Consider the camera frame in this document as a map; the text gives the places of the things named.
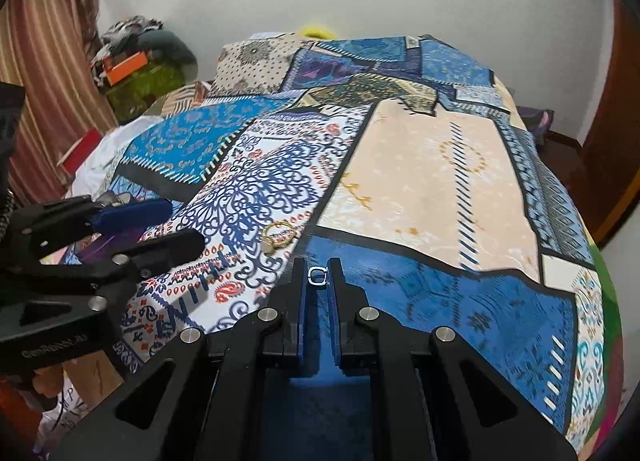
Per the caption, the dark purple pillow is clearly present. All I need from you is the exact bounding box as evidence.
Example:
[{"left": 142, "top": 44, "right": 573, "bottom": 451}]
[{"left": 515, "top": 105, "right": 556, "bottom": 139}]

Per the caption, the gold bracelet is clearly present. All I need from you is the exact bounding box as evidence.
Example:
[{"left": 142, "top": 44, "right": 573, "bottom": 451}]
[{"left": 261, "top": 221, "right": 297, "bottom": 253}]

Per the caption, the green patterned cloth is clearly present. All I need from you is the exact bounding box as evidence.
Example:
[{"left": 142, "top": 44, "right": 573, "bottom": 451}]
[{"left": 105, "top": 64, "right": 183, "bottom": 122}]

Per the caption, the yellow plush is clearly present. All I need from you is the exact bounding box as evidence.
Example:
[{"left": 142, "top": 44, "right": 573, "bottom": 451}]
[{"left": 300, "top": 18, "right": 338, "bottom": 39}]

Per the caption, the white cloth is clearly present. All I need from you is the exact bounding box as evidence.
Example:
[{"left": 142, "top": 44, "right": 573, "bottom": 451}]
[{"left": 67, "top": 116, "right": 166, "bottom": 197}]

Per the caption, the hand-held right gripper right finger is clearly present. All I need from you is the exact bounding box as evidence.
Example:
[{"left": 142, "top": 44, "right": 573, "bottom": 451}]
[{"left": 327, "top": 257, "right": 578, "bottom": 461}]

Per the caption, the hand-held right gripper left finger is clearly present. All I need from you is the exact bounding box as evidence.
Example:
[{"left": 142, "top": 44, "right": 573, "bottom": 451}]
[{"left": 47, "top": 257, "right": 307, "bottom": 461}]

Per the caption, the patchwork patterned blanket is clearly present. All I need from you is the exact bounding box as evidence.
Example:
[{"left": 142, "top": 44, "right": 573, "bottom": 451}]
[{"left": 40, "top": 34, "right": 626, "bottom": 461}]

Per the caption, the green pink bedsheet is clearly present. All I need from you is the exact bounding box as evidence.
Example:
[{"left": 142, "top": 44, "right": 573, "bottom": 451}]
[{"left": 565, "top": 241, "right": 628, "bottom": 457}]

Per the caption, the brown wooden door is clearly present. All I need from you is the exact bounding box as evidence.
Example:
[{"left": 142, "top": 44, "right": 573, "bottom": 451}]
[{"left": 580, "top": 0, "right": 640, "bottom": 247}]

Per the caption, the orange box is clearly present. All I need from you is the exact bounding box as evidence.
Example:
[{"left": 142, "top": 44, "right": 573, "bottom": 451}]
[{"left": 105, "top": 52, "right": 150, "bottom": 84}]

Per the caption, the pile of clothes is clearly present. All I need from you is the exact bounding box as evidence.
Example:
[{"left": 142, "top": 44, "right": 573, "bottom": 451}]
[{"left": 90, "top": 16, "right": 166, "bottom": 72}]

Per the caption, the dark grey jacket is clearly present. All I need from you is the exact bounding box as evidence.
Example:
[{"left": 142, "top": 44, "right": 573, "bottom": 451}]
[{"left": 137, "top": 28, "right": 198, "bottom": 74}]

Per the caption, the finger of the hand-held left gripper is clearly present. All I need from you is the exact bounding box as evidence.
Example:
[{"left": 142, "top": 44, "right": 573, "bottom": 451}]
[
  {"left": 30, "top": 228, "right": 206, "bottom": 314},
  {"left": 10, "top": 195, "right": 173, "bottom": 262}
]

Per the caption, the brown striped curtain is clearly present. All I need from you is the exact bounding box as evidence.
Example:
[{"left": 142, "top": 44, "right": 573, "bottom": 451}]
[{"left": 0, "top": 0, "right": 118, "bottom": 207}]

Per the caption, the orange striped bedding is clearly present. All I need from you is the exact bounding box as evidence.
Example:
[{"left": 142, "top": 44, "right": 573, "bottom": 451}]
[{"left": 150, "top": 81, "right": 216, "bottom": 117}]

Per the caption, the cartoon printed sheet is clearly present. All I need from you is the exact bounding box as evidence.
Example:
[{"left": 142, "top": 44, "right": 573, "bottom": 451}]
[{"left": 32, "top": 386, "right": 96, "bottom": 452}]

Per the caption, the red box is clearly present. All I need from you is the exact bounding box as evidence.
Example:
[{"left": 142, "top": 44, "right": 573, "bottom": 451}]
[{"left": 57, "top": 128, "right": 106, "bottom": 174}]

